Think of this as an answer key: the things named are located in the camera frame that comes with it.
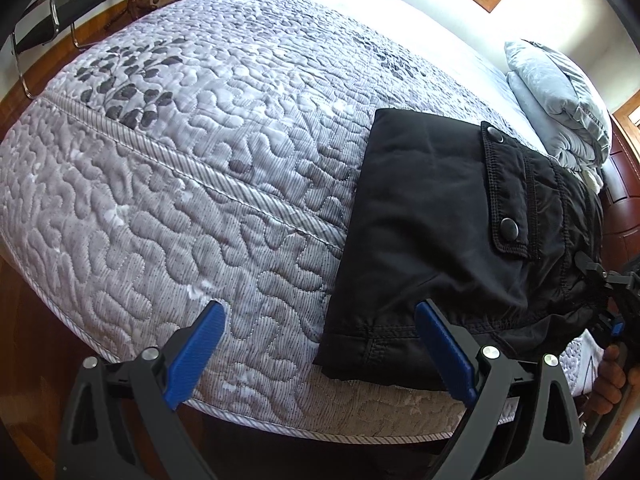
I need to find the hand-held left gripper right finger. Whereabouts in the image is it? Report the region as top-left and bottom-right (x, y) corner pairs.
(414, 298), (587, 480)

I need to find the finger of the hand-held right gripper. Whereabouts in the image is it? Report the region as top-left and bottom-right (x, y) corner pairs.
(589, 309), (626, 350)
(573, 251), (621, 302)

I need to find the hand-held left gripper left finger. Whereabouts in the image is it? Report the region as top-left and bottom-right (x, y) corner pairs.
(55, 299), (227, 480)

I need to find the black quilted jacket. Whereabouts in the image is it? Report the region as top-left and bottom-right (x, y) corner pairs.
(312, 107), (615, 394)

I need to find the person's right hand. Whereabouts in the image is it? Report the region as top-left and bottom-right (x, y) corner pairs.
(591, 344), (630, 407)

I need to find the wooden bed headboard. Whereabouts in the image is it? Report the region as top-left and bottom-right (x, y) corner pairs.
(602, 114), (640, 263)

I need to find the bed with grey quilt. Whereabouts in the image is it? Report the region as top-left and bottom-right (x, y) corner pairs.
(0, 0), (597, 447)

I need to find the folded light blue duvet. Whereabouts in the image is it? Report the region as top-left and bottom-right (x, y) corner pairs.
(504, 38), (614, 192)

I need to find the narrow wooden frame window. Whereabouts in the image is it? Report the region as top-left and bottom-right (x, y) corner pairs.
(612, 101), (640, 127)

